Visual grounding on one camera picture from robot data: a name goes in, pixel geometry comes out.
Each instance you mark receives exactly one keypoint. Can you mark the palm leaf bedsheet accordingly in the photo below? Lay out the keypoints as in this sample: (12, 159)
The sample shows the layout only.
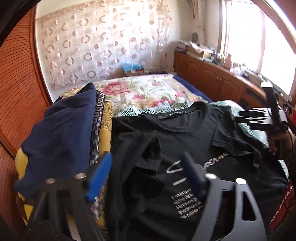
(249, 129)

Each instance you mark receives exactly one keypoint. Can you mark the circle patterned sheer curtain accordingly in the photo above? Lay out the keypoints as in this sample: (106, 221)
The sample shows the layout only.
(93, 40)

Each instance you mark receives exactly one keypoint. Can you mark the long wooden cabinet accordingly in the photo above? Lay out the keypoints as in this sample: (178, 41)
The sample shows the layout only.
(218, 83)

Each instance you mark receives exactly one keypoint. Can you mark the red striped bag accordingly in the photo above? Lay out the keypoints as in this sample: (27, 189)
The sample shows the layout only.
(285, 208)

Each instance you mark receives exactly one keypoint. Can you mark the yellow cartoon pillow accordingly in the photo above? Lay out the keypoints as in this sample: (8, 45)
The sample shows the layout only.
(24, 203)

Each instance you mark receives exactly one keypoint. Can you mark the navy blue blanket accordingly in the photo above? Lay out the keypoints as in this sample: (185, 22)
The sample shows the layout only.
(192, 88)

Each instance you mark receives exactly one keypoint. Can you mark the right hand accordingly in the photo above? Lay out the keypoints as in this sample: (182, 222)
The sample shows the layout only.
(282, 144)

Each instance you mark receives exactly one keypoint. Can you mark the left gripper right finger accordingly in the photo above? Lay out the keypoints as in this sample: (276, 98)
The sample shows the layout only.
(195, 175)

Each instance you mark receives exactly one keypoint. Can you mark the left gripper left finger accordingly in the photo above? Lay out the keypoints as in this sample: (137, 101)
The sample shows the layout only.
(98, 175)

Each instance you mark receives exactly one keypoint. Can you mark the navy folded garment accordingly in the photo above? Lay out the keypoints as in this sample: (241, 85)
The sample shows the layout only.
(59, 145)

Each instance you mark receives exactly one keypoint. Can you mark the pink bottle on cabinet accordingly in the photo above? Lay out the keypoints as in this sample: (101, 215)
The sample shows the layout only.
(228, 62)

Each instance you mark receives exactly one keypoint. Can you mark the cardboard box on cabinet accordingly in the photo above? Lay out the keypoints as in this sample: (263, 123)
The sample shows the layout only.
(199, 51)

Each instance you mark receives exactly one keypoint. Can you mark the mustard gold folded cloth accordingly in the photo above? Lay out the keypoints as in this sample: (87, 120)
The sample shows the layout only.
(104, 146)

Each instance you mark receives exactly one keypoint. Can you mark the black printed t-shirt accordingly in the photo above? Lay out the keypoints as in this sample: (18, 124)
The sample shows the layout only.
(148, 196)

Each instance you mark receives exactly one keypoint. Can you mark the box with blue cloth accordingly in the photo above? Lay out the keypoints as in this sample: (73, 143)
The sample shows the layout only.
(132, 69)

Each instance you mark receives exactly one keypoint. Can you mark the navy patterned folded cloth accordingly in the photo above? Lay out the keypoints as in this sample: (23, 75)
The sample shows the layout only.
(94, 141)

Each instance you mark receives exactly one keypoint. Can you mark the floral quilt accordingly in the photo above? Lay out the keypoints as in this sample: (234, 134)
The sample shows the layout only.
(146, 93)

